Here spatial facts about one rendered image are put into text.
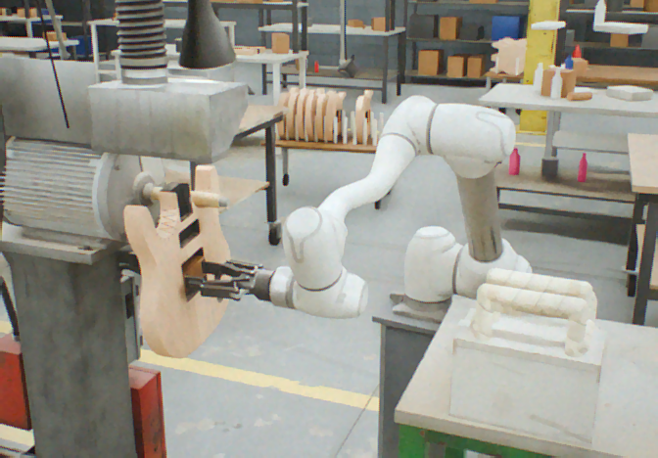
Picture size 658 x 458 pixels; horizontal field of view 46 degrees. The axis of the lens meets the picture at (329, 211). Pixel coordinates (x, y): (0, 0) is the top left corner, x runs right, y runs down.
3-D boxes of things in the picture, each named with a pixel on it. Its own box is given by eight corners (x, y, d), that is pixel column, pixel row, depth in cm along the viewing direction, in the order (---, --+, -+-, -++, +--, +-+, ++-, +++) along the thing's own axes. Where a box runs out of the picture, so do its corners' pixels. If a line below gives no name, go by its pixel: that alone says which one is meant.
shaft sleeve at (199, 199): (159, 187, 188) (158, 200, 188) (152, 186, 185) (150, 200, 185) (224, 195, 182) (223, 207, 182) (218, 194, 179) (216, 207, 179)
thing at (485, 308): (472, 339, 147) (475, 294, 144) (476, 332, 150) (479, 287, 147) (489, 342, 146) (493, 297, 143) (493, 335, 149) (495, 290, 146)
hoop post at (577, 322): (563, 355, 141) (569, 309, 138) (565, 347, 144) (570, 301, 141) (582, 359, 140) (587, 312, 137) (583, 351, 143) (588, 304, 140)
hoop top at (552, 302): (475, 301, 144) (476, 285, 143) (478, 295, 148) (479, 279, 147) (586, 320, 137) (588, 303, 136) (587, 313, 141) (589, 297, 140)
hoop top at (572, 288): (484, 285, 152) (485, 270, 151) (487, 279, 155) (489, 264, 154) (590, 302, 145) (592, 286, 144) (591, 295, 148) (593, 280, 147)
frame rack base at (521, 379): (447, 417, 153) (452, 339, 147) (464, 380, 166) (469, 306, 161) (592, 448, 143) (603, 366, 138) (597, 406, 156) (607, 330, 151)
